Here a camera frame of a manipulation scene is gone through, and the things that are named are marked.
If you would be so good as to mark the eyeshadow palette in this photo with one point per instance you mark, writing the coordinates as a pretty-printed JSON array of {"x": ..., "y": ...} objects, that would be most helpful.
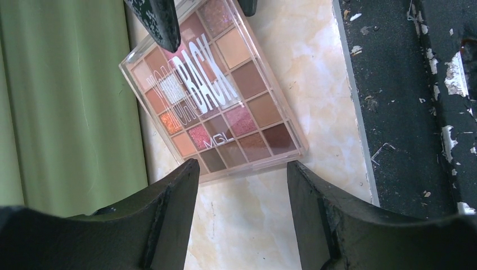
[{"x": 215, "y": 99}]

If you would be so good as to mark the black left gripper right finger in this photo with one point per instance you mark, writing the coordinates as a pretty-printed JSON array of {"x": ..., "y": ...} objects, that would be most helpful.
[{"x": 336, "y": 230}]

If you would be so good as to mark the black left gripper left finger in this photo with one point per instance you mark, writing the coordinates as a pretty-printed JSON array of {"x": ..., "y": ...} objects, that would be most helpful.
[{"x": 147, "y": 230}]

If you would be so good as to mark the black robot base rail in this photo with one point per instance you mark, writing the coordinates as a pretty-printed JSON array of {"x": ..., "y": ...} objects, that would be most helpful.
[{"x": 412, "y": 67}]

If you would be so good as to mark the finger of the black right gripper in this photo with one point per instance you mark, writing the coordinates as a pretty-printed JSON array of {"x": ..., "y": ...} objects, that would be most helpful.
[
  {"x": 159, "y": 17},
  {"x": 249, "y": 7}
]

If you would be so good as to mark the green suitcase blue lining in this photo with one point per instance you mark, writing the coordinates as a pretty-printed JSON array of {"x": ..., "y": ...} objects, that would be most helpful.
[{"x": 70, "y": 130}]

